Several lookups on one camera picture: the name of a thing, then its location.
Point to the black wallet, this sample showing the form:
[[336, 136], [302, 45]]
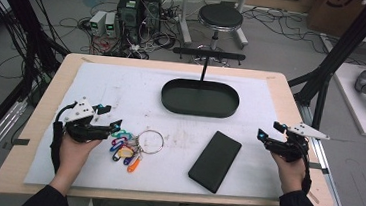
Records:
[[214, 161]]

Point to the white metal stand legs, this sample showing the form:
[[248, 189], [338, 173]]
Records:
[[186, 26]]

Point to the white table mat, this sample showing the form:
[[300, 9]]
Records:
[[150, 180]]

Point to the black oval tray with hanger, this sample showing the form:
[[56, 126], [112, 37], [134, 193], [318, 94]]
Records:
[[201, 101]]

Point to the black computer tower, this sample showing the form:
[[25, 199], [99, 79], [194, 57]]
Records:
[[152, 6], [129, 18]]

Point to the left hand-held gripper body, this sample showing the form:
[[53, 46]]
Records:
[[79, 130]]

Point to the white platform board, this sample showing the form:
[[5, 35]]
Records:
[[354, 108]]

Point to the grey power supply box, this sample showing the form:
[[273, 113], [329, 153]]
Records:
[[111, 24], [97, 22]]

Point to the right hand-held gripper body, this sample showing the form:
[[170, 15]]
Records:
[[289, 147]]

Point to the person's right hand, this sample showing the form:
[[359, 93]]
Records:
[[290, 174]]

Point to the round black stool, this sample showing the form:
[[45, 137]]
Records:
[[220, 16]]

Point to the black metal frame post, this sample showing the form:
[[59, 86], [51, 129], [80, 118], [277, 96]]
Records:
[[350, 40]]

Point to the person's left hand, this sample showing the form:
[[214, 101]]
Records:
[[74, 155]]

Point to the brown cardboard box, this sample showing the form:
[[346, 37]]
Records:
[[332, 12]]

